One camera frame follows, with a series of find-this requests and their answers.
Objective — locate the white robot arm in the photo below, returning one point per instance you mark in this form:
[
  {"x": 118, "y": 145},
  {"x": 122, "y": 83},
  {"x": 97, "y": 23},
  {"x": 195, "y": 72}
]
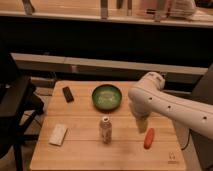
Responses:
[{"x": 146, "y": 95}]

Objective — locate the white robot gripper finger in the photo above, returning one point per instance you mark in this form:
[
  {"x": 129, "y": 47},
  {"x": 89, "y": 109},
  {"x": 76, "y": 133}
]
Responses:
[{"x": 142, "y": 124}]

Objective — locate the black rectangular bar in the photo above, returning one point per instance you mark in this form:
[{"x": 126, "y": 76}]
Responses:
[{"x": 67, "y": 94}]

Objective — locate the black chair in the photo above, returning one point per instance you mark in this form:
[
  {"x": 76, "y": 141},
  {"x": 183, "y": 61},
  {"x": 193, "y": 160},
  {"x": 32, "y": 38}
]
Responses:
[{"x": 18, "y": 108}]

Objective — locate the white sponge block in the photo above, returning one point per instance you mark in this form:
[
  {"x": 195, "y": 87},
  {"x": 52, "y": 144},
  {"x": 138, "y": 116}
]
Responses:
[{"x": 58, "y": 134}]

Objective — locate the green bowl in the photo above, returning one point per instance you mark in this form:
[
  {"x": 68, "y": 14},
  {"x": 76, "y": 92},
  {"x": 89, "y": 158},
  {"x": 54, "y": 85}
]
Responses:
[{"x": 106, "y": 97}]

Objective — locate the orange carrot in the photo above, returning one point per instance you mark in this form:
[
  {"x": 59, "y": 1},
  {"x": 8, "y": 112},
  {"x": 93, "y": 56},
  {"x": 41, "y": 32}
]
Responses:
[{"x": 149, "y": 138}]

